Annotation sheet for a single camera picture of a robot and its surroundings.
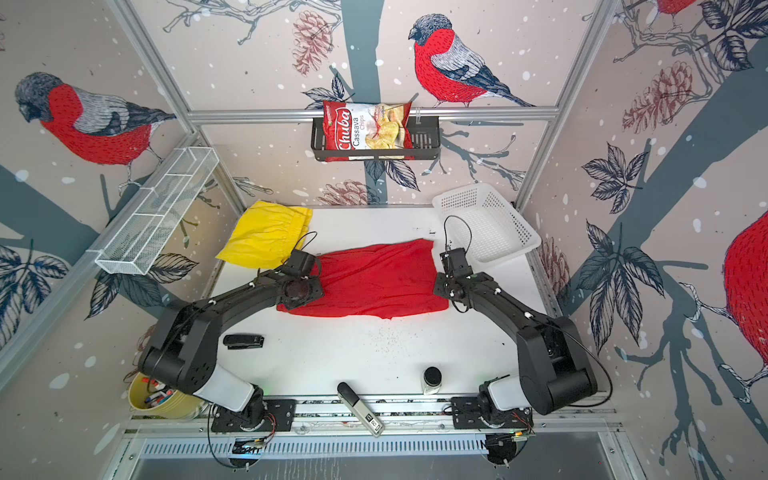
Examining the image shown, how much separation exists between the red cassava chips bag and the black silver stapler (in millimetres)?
659

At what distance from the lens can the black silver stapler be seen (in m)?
0.71

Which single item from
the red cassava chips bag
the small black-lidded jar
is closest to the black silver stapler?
the small black-lidded jar

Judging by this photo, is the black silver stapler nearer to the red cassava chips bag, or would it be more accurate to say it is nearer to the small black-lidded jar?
the small black-lidded jar

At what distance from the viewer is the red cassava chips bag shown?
0.87 m
